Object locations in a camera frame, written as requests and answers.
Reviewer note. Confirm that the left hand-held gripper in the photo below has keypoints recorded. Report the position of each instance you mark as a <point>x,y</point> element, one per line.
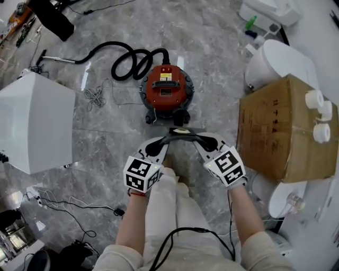
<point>137,168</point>

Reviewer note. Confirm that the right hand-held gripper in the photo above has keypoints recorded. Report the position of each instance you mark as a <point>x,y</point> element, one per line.
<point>226,164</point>

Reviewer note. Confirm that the person's right forearm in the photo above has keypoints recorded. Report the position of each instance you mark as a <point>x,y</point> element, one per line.
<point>243,214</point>

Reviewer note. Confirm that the person's left forearm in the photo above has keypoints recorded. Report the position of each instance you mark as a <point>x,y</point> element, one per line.
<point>132,219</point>

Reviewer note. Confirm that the grey wristband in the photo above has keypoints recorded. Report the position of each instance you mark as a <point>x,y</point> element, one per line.
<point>237,183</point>

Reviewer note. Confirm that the red vacuum cleaner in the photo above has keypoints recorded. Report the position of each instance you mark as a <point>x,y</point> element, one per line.
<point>167,90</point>

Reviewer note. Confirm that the large cardboard box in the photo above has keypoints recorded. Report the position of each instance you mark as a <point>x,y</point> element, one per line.
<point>278,137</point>

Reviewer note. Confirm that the person's beige clothing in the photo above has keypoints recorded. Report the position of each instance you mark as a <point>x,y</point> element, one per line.
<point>172,217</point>

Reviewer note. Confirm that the white toilet with open lid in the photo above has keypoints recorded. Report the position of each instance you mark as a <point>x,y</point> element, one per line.
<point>280,195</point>

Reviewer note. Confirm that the clear plastic cup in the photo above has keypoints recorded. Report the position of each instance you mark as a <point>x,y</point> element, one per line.
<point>295,202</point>

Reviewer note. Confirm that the large white cabinet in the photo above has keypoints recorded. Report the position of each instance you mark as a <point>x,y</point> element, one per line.
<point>34,121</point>

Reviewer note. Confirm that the white power strip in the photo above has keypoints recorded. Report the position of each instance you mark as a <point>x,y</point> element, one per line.
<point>39,202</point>

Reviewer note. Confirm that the metal vacuum wand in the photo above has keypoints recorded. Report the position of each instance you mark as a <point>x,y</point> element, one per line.
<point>61,59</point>

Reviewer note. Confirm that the green bottle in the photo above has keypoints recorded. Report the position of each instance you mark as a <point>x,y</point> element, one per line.
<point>251,21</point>

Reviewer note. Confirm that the orange box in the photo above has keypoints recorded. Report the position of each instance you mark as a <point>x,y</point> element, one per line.
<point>16,21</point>

